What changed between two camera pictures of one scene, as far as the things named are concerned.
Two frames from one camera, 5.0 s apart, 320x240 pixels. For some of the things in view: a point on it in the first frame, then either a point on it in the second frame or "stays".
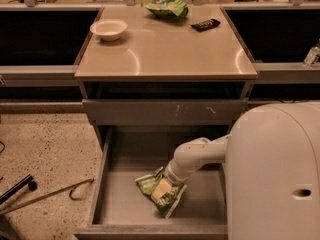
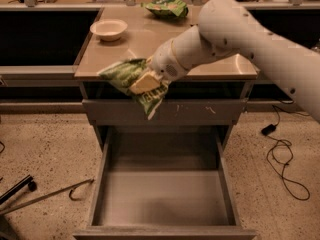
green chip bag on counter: (166, 8) stays
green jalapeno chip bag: (167, 202) to (123, 75)
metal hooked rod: (47, 195) stays
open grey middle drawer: (120, 209) stays
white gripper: (172, 176) to (164, 62)
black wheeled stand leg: (27, 180) stays
